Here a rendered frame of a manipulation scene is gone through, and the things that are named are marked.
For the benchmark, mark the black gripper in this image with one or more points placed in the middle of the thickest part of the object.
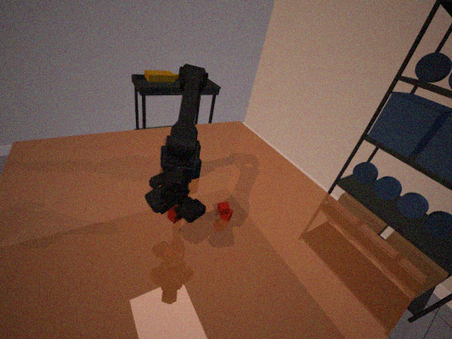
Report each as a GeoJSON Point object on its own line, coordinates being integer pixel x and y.
{"type": "Point", "coordinates": [189, 210]}

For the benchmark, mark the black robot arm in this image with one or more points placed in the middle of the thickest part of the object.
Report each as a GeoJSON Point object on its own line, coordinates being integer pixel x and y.
{"type": "Point", "coordinates": [181, 144]}

